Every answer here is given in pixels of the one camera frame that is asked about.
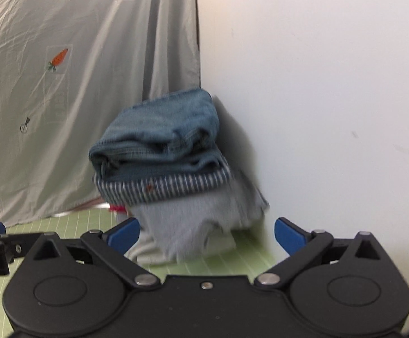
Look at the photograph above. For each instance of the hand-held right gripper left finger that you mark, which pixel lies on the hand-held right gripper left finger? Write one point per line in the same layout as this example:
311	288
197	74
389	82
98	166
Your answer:
125	234

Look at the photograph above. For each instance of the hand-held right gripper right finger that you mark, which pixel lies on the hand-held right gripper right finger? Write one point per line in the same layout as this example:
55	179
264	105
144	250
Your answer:
289	234

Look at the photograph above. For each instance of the blue denim jeans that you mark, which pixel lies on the blue denim jeans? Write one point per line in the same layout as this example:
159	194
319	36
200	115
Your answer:
155	137

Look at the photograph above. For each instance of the red checked garment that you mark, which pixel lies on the red checked garment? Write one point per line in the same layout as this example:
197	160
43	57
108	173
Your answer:
118	207

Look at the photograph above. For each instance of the grey folded garment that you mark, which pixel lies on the grey folded garment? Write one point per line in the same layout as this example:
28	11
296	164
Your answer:
176	225

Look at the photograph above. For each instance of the green grid cutting mat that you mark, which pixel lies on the green grid cutting mat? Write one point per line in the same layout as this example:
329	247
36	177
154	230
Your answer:
67	221

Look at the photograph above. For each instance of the blue checked shirt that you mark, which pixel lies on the blue checked shirt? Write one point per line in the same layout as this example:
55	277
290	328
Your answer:
162	188

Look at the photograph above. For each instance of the white folded garment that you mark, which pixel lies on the white folded garment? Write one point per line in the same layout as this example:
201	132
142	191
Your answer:
222	244

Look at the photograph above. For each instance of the grey carrot printed sheet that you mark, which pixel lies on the grey carrot printed sheet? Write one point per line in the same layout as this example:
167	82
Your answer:
67	95

